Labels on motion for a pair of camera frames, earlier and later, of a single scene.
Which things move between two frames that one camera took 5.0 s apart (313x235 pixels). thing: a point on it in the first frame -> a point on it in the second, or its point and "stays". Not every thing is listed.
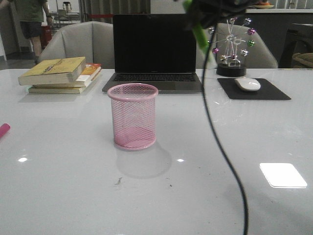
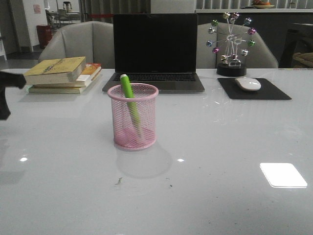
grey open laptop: x=156 y=50 stays
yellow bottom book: x=55 y=90 stays
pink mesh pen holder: x=134 y=109 stays
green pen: x=198 y=30 -> x=128 y=92
